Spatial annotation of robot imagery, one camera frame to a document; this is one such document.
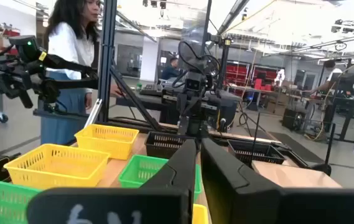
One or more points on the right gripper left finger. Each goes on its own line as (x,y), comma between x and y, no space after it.
(117,205)

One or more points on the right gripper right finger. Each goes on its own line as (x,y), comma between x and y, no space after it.
(257,205)

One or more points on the black plastic slotted basket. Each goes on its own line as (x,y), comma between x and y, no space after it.
(161,144)
(257,152)

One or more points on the yellow plastic slotted basket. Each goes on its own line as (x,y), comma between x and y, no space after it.
(108,143)
(55,168)
(199,216)

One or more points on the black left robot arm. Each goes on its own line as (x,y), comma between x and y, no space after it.
(192,126)

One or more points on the person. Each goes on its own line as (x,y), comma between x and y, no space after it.
(68,46)
(170,71)
(335,74)

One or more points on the red storage bin rack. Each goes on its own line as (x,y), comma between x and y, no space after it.
(235,73)

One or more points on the black monitor on rig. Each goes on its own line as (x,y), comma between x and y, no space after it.
(195,31)

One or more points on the brown cardboard boxes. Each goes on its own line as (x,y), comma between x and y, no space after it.
(276,107)

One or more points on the black equipment case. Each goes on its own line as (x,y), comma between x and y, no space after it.
(293,119)

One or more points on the black standing desk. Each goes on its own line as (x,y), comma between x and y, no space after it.
(346,118)

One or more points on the grey cart leg with caster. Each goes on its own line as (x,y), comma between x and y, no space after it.
(2,117)

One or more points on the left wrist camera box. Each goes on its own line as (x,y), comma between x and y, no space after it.
(192,84)

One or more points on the black shelf side frame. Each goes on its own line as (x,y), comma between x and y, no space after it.
(329,146)
(255,133)

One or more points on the black aluminium rig frame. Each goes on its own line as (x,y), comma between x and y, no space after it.
(106,62)

